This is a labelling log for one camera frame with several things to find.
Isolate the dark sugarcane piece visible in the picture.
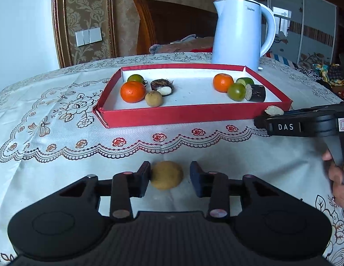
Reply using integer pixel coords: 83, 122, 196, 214
245, 84, 266, 103
264, 105, 284, 116

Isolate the small tan longan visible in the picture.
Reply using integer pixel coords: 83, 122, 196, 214
145, 91, 163, 108

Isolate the small orange tangerine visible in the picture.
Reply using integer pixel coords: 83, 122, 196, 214
120, 81, 146, 103

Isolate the green cucumber piece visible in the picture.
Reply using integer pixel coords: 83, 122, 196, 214
236, 77, 254, 86

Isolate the large orange tangerine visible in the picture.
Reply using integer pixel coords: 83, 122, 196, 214
213, 73, 234, 93

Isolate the dark water chestnut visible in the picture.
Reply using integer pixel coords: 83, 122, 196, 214
150, 79, 174, 96

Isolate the green tomato with stem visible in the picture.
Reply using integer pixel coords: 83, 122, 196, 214
127, 74, 147, 85

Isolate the person right hand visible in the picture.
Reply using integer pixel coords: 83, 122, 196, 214
322, 150, 344, 209

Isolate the dark clothes pile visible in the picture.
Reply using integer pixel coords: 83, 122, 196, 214
298, 61, 344, 101

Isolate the striped colourful bedding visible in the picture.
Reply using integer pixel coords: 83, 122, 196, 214
265, 52, 314, 73

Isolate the floral lace tablecloth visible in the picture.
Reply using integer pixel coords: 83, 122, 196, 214
0, 53, 344, 265

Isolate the red shallow box tray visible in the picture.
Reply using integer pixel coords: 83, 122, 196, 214
93, 64, 292, 128

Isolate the sliding glass wardrobe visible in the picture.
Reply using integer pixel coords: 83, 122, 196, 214
255, 0, 337, 68

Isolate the white electric kettle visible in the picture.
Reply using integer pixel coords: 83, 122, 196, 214
212, 0, 276, 71

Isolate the patterned pillow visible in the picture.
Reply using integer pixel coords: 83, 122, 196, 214
149, 34, 214, 54

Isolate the white wall switch panel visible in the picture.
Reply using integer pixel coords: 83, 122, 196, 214
75, 28, 102, 47

